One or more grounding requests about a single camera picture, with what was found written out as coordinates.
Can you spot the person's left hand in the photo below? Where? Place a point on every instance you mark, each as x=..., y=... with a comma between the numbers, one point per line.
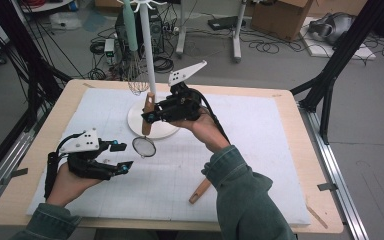
x=66, y=188

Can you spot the grey bag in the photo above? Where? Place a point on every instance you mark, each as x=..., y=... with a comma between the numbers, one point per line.
x=335, y=26

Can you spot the flat black box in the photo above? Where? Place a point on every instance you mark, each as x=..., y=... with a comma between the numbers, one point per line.
x=225, y=22

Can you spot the clear plastic bag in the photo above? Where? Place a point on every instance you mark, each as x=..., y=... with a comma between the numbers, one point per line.
x=65, y=20

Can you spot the aluminium rail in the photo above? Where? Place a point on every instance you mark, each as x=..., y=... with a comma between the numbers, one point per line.
x=336, y=180
x=6, y=163

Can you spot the person's right hand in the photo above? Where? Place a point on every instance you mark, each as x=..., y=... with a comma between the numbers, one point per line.
x=206, y=133

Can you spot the black computer tower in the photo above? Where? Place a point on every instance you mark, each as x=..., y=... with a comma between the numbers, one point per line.
x=156, y=33

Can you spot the white metal floor frame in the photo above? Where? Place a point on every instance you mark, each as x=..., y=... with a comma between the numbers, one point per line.
x=237, y=40

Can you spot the white foam board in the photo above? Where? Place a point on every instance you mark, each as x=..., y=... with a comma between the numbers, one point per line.
x=320, y=48

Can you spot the small white and green device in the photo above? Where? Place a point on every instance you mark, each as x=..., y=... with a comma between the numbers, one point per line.
x=109, y=46

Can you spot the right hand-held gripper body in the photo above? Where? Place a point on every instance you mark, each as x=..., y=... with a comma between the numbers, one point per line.
x=183, y=106

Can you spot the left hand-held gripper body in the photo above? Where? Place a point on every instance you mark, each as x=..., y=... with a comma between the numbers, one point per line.
x=86, y=166

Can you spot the round white table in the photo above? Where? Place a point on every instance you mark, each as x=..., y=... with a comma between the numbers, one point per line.
x=46, y=6

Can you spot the white grid mat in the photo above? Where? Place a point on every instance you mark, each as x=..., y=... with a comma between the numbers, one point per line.
x=166, y=186

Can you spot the white hook stand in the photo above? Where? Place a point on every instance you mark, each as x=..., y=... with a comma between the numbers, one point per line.
x=146, y=40

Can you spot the black metal frame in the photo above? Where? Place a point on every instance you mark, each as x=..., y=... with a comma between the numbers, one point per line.
x=340, y=56
x=33, y=73

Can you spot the large cardboard box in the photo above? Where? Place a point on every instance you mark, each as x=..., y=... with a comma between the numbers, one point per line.
x=280, y=16

